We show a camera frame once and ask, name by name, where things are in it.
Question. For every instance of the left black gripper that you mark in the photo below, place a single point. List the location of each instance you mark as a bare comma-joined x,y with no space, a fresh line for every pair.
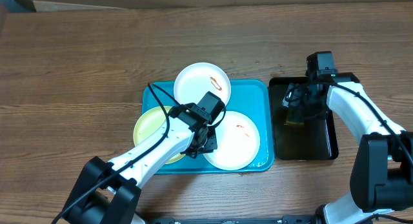
212,145

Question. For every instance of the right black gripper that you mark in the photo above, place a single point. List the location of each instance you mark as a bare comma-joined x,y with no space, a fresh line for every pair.
297,102

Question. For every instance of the green and yellow sponge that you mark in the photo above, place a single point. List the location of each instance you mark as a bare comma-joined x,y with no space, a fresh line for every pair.
295,117

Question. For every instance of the white plate with small stains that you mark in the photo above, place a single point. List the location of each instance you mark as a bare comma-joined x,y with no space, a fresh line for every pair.
238,142

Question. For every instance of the white plate with ketchup streak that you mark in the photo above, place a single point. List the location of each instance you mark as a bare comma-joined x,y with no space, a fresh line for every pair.
194,81

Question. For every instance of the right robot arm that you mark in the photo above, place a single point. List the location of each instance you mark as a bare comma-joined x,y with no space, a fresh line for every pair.
381,178

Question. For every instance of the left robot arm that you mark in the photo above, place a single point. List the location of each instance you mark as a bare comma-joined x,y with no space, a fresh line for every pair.
108,192

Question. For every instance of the black water tray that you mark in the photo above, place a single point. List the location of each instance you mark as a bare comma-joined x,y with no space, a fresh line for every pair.
305,139

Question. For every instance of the turquoise plastic tray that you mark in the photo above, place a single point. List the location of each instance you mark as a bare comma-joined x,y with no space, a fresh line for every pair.
249,97

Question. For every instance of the yellow-green plate with ketchup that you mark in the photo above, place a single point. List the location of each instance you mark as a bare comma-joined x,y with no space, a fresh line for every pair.
147,124

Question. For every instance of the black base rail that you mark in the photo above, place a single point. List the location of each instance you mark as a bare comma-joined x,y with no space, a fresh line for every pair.
287,219

